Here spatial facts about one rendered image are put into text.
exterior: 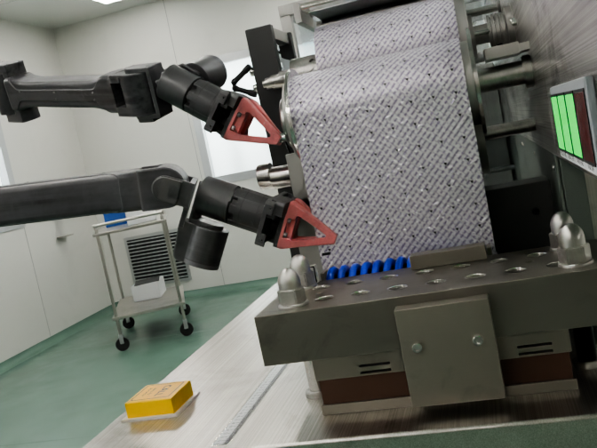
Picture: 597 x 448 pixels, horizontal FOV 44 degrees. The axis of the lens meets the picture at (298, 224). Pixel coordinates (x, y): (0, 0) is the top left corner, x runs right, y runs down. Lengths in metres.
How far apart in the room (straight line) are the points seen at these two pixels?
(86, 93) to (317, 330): 0.61
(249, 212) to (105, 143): 6.46
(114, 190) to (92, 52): 6.48
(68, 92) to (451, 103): 0.65
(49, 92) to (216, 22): 5.70
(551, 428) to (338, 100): 0.49
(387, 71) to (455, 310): 0.36
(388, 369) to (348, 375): 0.05
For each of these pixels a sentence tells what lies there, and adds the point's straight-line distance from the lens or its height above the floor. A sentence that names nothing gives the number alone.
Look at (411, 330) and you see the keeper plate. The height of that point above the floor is 1.00.
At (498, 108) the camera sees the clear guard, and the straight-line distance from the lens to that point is 2.02.
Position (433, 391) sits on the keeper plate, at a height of 0.93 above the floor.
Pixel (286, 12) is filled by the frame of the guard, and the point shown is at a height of 1.58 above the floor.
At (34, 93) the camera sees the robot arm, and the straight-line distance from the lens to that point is 1.39.
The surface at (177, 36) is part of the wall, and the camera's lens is 7.14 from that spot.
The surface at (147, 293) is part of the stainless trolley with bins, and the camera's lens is 6.02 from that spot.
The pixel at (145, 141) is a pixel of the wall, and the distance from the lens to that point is 7.25.
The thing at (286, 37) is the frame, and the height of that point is 1.43.
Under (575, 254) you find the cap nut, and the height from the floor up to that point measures 1.04.
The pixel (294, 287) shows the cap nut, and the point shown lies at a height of 1.05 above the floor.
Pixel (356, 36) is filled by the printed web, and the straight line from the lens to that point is 1.25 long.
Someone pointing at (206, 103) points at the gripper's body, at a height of 1.30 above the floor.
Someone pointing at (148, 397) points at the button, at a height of 0.92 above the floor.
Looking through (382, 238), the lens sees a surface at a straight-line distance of 1.01.
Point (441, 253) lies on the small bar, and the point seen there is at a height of 1.05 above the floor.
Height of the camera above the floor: 1.21
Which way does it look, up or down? 6 degrees down
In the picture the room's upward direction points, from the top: 12 degrees counter-clockwise
